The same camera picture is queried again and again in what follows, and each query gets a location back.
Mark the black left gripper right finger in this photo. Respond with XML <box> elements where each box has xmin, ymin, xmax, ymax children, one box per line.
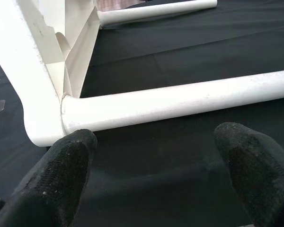
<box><xmin>214</xmin><ymin>122</ymin><xmax>284</xmax><ymax>227</ymax></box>

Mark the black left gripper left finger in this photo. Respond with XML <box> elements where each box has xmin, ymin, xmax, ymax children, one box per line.
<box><xmin>0</xmin><ymin>129</ymin><xmax>98</xmax><ymax>227</ymax></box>

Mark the white plastic table top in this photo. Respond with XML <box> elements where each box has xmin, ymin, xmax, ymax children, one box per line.
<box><xmin>0</xmin><ymin>0</ymin><xmax>102</xmax><ymax>148</ymax></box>

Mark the black tablecloth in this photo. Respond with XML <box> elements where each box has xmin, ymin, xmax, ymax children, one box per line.
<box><xmin>0</xmin><ymin>0</ymin><xmax>284</xmax><ymax>227</ymax></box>

